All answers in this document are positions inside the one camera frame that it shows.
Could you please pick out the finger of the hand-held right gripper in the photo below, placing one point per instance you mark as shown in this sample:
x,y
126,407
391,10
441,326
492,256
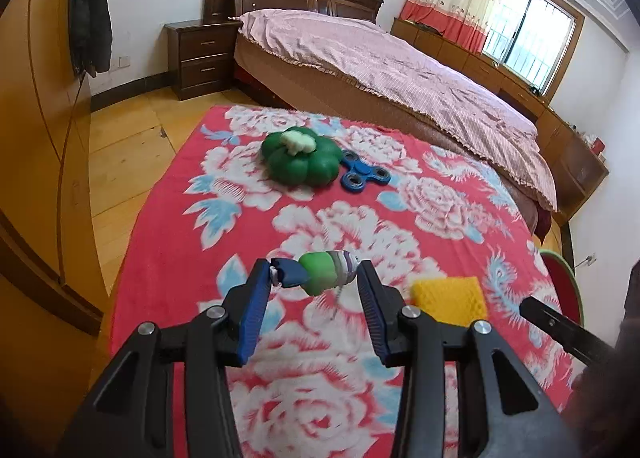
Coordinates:
x,y
565,330

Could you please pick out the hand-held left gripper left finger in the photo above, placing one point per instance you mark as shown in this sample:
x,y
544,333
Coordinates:
x,y
255,310

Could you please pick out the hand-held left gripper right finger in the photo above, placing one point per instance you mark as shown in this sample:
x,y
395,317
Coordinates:
x,y
372,310

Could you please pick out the red basin with green rim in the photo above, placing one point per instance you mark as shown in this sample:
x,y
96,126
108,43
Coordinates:
x,y
562,283

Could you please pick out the green and blue plastic toy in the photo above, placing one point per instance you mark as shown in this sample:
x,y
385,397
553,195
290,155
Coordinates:
x,y
320,272

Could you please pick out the yellow sponge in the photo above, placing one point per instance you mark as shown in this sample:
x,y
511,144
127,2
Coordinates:
x,y
450,303

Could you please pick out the red floral tablecloth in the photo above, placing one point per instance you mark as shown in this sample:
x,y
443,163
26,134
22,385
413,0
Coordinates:
x,y
310,218

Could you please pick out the maroon cloth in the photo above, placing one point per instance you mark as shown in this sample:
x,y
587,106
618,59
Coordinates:
x,y
541,225

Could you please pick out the blue fidget spinner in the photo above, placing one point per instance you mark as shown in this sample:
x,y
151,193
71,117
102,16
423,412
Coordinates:
x,y
365,173

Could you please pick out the green toy pumpkin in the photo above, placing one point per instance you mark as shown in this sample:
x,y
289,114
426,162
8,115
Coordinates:
x,y
300,163

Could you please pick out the light wooden cabinet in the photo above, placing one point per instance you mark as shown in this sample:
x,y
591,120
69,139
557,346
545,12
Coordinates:
x,y
575,168

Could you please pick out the small red box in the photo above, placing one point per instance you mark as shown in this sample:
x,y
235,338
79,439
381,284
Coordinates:
x,y
597,145

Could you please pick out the bed with pink cover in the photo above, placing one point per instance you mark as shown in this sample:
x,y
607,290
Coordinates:
x,y
350,88

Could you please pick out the pink checked quilt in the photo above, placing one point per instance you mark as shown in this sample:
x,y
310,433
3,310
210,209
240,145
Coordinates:
x,y
400,73

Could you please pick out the dark wooden nightstand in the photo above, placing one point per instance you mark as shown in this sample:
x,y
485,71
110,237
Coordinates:
x,y
202,58

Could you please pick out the orange wooden wardrobe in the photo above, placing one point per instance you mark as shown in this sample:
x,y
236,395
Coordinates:
x,y
35,138

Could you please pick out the barred window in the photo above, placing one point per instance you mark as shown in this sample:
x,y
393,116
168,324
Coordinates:
x,y
535,33

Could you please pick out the dark hanging jacket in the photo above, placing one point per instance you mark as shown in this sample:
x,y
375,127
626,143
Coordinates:
x,y
90,18

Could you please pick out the white double wall socket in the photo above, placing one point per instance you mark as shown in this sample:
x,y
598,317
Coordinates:
x,y
120,63

